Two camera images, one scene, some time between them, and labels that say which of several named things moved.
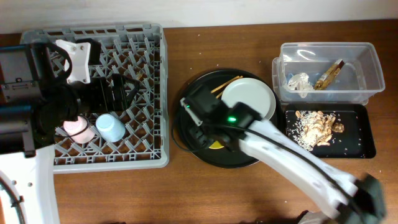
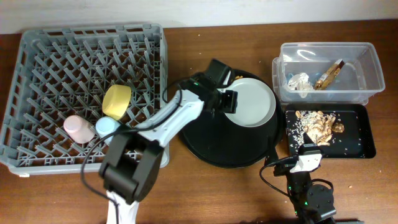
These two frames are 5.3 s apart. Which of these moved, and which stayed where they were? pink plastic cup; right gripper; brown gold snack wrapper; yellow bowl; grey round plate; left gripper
Moved: right gripper; yellow bowl; left gripper
Stayed: brown gold snack wrapper; pink plastic cup; grey round plate
